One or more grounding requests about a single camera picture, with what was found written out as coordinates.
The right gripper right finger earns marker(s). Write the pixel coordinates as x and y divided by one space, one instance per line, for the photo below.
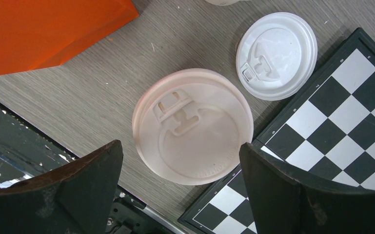
285 199

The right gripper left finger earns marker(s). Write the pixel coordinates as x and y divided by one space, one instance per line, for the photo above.
75 198

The white plastic lid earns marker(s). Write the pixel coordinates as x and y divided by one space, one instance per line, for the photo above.
276 56
189 126

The orange paper bag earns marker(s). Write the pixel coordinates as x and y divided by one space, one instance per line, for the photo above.
36 34

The white paper coffee cup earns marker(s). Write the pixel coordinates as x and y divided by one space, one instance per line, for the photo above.
222 2

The black white checkerboard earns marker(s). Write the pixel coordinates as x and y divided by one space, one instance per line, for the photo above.
326 129

